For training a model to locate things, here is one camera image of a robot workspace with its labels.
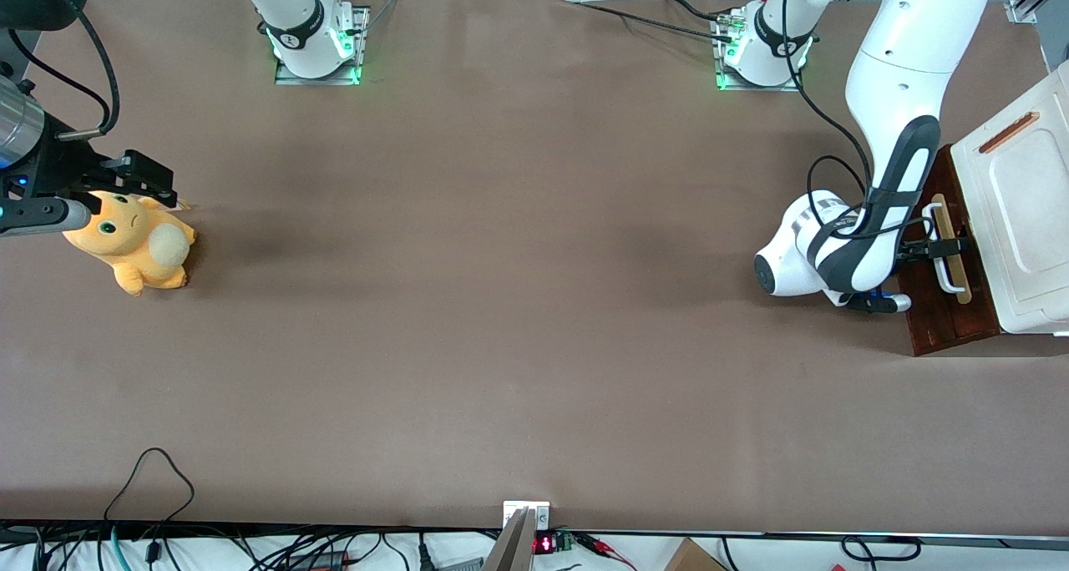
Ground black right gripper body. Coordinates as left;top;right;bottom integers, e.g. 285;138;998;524
0;114;109;200

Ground dark wood drawer white handle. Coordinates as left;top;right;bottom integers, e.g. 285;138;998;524
895;144;1003;351

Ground white drawer cabinet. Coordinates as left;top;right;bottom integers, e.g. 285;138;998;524
913;58;1069;356

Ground orange plush toy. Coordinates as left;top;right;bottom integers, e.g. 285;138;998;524
61;189;198;297

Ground brown cardboard piece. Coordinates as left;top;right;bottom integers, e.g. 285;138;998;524
664;538;729;571

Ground black power adapter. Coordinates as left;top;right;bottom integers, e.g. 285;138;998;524
284;550;350;571

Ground red clip leads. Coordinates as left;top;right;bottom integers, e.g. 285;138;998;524
575;533;637;571

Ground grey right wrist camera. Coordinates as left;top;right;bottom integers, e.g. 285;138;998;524
0;197;91;238

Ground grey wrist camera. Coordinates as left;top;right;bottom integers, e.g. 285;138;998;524
0;197;91;238
848;291;913;315

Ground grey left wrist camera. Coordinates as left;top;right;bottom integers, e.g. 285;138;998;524
848;291;913;315

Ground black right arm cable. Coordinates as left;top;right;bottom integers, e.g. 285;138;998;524
7;28;111;111
57;8;123;142

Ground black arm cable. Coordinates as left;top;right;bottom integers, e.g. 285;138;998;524
7;28;111;111
57;8;123;142
781;0;932;246

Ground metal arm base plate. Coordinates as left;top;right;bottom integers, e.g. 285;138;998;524
274;5;371;86
712;8;805;93

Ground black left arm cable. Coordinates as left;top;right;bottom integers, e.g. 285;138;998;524
781;0;932;246

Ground thin black cable loop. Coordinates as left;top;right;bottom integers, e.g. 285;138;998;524
103;447;196;523

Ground thin grey wire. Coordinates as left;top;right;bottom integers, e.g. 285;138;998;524
359;0;403;54

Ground black oval cable loop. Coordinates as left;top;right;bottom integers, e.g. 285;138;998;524
839;535;922;563

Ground thick black table cable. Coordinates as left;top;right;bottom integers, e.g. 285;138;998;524
664;0;740;23
576;2;736;44

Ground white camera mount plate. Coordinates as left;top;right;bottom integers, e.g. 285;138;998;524
503;501;551;532

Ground grey camera post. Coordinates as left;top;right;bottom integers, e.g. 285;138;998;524
483;508;535;571

